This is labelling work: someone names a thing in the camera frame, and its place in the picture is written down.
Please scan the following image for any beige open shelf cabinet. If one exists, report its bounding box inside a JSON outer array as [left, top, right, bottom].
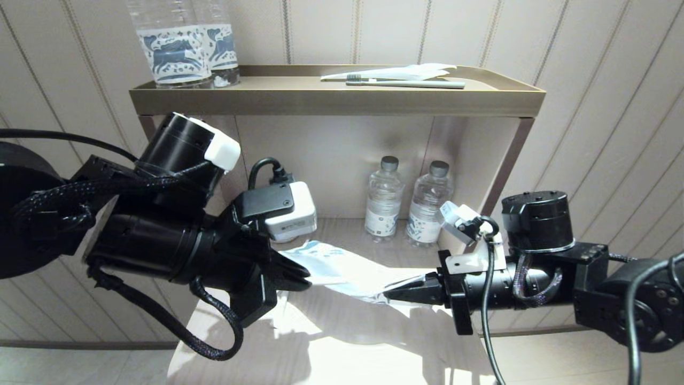
[[139, 115, 535, 279]]

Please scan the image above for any arm braided black cable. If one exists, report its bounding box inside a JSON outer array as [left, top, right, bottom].
[[11, 160, 244, 361], [512, 254, 563, 310]]

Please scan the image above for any left arm braided black cable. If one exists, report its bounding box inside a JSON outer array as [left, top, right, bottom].
[[11, 160, 244, 361]]

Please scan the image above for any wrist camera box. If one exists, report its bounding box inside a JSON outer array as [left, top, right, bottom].
[[234, 181, 317, 244], [438, 202, 506, 274]]

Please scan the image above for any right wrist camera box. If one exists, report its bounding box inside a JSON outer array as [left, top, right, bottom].
[[438, 202, 506, 274]]

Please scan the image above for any right camera black cable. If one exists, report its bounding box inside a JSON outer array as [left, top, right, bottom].
[[479, 217, 684, 385]]

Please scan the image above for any grey-green toothbrush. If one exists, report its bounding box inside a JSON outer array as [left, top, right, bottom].
[[346, 75, 465, 90]]

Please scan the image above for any white paper wrapper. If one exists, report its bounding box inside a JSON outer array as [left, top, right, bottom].
[[321, 64, 456, 82]]

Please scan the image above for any white horse-print zip pouch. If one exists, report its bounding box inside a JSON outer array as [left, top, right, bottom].
[[278, 240, 428, 306]]

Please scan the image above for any left camera short black cable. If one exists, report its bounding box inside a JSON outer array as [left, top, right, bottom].
[[247, 157, 294, 190]]

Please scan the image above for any left arm smooth black cable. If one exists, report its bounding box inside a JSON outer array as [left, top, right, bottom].
[[0, 128, 139, 164]]

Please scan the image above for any brass coloured tray shelf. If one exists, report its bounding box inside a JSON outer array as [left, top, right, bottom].
[[130, 65, 546, 118]]

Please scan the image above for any small clear water bottle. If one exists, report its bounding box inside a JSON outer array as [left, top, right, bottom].
[[405, 161, 455, 248], [364, 156, 405, 243]]

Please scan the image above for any right arm braided black cable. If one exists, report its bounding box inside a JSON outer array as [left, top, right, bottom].
[[512, 254, 563, 310]]

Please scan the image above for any large bottle horse print label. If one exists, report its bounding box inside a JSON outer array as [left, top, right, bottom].
[[128, 0, 213, 89], [191, 0, 241, 88]]

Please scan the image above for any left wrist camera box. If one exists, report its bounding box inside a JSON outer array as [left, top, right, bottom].
[[234, 181, 317, 244]]

